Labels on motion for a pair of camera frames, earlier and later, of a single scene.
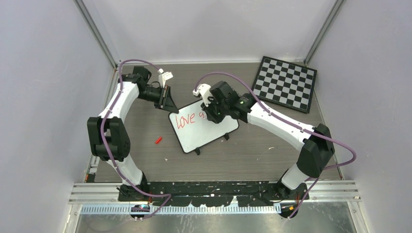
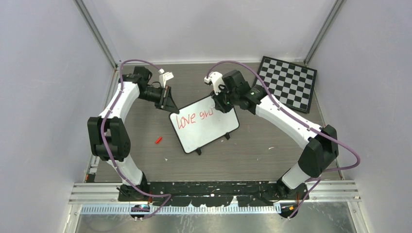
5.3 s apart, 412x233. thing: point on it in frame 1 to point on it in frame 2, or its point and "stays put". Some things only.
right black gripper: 211,116 to 219,105
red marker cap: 158,140 stays put
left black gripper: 166,102 stays put
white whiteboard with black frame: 193,130 stays put
